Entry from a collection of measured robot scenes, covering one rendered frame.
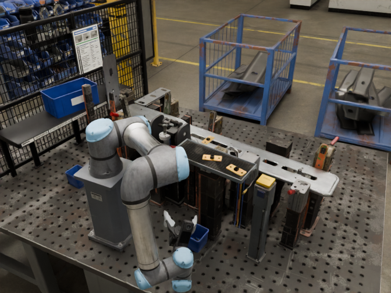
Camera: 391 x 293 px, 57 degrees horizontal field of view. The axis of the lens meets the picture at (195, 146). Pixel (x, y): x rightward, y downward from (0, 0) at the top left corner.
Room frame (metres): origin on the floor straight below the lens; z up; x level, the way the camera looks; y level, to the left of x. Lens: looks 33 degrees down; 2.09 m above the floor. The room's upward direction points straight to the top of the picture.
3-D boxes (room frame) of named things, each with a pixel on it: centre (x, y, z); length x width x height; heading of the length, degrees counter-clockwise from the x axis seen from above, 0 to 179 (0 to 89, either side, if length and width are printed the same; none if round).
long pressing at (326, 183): (1.71, -0.09, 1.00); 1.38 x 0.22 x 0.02; 56
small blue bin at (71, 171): (1.71, 0.70, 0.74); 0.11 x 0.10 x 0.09; 56
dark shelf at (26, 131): (2.06, 0.79, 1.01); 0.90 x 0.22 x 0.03; 146
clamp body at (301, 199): (1.24, -0.46, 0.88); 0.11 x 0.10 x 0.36; 146
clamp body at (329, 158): (1.54, -0.66, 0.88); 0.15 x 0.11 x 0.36; 146
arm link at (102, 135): (1.32, 0.40, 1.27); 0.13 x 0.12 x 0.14; 117
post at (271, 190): (1.16, -0.29, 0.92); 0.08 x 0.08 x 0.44; 56
